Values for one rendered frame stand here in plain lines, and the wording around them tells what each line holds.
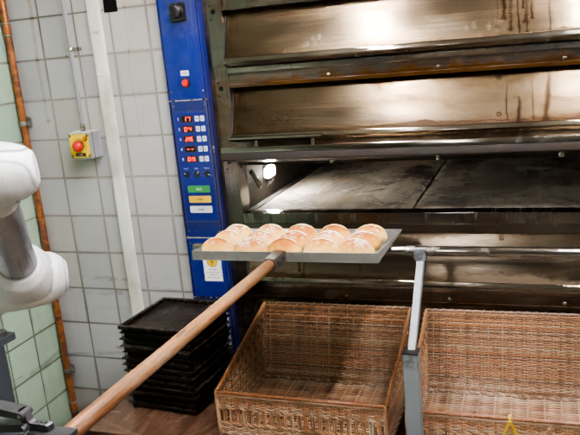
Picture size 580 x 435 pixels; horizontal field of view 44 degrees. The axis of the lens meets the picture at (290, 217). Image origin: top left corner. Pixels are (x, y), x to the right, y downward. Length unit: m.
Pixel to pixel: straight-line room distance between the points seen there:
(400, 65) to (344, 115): 0.24
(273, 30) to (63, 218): 1.16
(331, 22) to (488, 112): 0.58
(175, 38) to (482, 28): 1.03
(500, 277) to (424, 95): 0.64
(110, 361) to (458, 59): 1.83
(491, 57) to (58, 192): 1.72
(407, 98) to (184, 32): 0.80
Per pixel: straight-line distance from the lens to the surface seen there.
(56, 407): 3.25
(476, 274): 2.44
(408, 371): 1.95
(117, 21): 2.72
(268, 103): 2.50
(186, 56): 2.56
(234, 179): 2.58
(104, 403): 1.24
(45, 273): 2.13
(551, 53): 2.32
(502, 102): 2.33
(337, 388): 2.55
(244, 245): 2.04
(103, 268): 2.96
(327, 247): 1.96
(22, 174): 1.64
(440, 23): 2.33
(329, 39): 2.39
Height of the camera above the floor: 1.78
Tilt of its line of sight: 14 degrees down
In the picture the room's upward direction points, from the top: 5 degrees counter-clockwise
